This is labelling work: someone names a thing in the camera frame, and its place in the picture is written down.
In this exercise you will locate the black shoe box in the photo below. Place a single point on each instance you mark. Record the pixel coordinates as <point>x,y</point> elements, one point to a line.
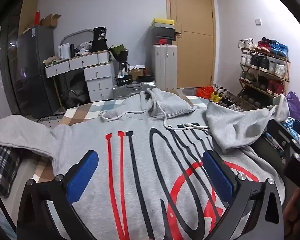
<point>162,36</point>

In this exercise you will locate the grey arched mirror frame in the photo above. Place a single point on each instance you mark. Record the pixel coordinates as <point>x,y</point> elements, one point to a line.
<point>75,33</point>

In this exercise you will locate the white desk with drawers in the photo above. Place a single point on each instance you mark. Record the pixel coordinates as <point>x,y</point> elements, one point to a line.
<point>100,77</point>

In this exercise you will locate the grey printed hoodie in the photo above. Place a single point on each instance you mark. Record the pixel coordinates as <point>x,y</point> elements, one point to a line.
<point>90,135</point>

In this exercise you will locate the person's right hand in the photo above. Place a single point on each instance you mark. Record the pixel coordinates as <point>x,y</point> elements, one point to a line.
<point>292,212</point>

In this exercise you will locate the red plastic bag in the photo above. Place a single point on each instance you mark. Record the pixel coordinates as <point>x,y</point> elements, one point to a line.
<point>205,92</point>

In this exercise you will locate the wooden door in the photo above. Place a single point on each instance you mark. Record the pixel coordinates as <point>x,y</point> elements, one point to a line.
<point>195,55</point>

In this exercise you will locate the wooden broom stick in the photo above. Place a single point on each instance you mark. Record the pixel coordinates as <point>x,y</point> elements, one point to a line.
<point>58,93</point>

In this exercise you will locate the yellow lid shoe box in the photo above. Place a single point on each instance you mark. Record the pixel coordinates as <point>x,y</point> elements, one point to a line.
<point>162,22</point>

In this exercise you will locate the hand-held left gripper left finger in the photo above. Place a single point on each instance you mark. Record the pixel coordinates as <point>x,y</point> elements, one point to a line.
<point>82,177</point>

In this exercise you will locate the pile of packets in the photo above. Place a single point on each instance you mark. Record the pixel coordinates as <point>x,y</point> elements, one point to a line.
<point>52,61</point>

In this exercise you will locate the black crate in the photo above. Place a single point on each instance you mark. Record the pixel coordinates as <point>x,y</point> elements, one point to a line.
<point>124,80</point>

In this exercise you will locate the white electric kettle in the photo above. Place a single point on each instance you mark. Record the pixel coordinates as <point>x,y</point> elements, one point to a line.
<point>64,51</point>

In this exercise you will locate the checked bed sheet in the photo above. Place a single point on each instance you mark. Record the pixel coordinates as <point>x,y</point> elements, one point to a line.
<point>90,110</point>

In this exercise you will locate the silver ribbed suitcase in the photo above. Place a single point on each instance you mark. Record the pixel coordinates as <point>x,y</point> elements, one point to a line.
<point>130,90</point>

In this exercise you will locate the dark grey refrigerator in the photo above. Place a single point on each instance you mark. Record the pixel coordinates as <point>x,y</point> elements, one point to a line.
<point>32,75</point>

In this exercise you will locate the shoe rack with shoes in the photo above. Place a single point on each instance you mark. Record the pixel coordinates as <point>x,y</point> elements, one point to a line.
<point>262,62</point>

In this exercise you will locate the flat cardboard sheet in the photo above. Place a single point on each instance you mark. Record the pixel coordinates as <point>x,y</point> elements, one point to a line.
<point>27,15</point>

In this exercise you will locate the brown cardboard box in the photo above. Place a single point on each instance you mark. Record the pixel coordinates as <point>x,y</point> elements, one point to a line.
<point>137,73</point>

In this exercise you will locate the dotted floor mat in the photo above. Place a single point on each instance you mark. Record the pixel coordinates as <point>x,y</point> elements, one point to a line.
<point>51,118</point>

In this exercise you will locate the yellow shoes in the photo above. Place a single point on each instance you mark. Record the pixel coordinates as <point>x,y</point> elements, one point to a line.
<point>216,97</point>

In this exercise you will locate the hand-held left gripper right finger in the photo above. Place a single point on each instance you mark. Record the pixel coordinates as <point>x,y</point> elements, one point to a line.
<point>216,177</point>

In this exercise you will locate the open cardboard box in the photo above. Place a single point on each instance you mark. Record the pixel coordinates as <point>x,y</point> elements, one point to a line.
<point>50,21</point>

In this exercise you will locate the black white plaid pillow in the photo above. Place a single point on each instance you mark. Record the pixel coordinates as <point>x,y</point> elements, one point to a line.
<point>2,167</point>

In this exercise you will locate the pile of loose shoes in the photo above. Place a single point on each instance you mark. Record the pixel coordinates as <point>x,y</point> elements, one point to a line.
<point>230,100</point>

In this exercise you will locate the black tumbler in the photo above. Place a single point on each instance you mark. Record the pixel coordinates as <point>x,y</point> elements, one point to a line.
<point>72,50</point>

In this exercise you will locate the flat black case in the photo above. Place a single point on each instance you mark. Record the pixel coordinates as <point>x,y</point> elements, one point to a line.
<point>145,78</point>

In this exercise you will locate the black paper bag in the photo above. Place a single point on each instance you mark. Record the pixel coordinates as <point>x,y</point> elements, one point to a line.
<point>99,40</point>

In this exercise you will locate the purple plastic bag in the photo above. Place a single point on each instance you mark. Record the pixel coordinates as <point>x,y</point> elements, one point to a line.
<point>295,105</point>

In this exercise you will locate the white upright suitcase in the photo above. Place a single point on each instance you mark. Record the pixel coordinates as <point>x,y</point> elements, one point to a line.
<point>165,67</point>

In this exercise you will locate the black wrapped flower bouquet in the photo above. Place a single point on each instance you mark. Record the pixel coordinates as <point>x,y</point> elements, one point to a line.
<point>120,53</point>

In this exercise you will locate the red box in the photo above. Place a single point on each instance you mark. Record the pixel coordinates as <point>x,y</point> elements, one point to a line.
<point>37,17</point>

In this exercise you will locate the white wall switch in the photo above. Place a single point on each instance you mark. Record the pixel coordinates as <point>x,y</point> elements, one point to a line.
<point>258,21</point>

